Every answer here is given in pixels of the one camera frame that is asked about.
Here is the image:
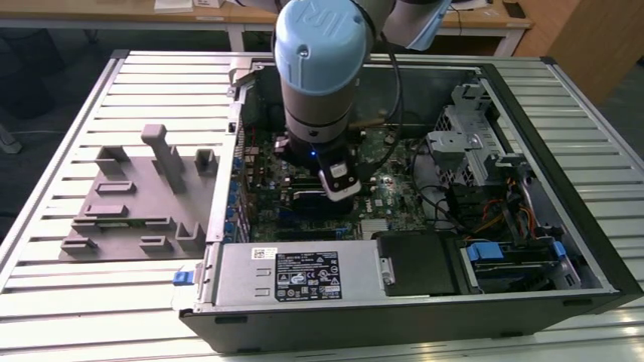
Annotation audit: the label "black RAM slot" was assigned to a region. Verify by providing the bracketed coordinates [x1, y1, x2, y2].
[286, 175, 375, 182]
[286, 187, 375, 195]
[286, 179, 375, 186]
[286, 183, 375, 190]

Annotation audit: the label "black graphics card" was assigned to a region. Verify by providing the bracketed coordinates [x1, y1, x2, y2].
[290, 189, 357, 216]

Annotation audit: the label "silver finned heat sink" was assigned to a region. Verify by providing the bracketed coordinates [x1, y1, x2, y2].
[358, 220, 394, 234]

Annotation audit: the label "green motherboard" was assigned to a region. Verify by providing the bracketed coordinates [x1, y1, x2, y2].
[238, 123, 438, 243]

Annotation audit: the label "metal disk bay cage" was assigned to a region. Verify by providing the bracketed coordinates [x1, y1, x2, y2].
[423, 83, 537, 189]

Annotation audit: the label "silver power supply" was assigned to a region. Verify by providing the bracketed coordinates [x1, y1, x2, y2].
[193, 241, 399, 314]

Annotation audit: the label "black plastic shroud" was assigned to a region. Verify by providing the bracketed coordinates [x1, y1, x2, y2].
[374, 229, 465, 298]

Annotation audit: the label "grey parts rack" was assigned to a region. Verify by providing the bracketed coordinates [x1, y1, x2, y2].
[58, 123, 222, 262]

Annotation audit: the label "hard disk in blue carrier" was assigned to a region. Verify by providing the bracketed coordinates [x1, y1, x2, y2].
[465, 243, 567, 294]

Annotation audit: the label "white paper sheet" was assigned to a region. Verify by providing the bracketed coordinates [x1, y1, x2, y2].
[153, 0, 194, 13]

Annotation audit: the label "black open PC case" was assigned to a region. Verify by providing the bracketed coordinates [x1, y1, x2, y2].
[178, 48, 644, 355]

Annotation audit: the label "wooden desk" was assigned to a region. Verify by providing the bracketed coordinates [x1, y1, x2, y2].
[0, 0, 534, 57]

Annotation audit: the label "black bin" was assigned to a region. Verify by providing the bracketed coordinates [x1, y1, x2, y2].
[0, 28, 66, 121]

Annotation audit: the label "wooden cabinet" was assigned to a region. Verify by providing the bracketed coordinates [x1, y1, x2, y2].
[514, 0, 644, 106]

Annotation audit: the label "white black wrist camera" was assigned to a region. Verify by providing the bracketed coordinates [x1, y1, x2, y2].
[315, 160, 362, 204]

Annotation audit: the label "orange yellow power wires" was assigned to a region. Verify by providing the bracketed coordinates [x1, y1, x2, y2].
[465, 176, 538, 242]

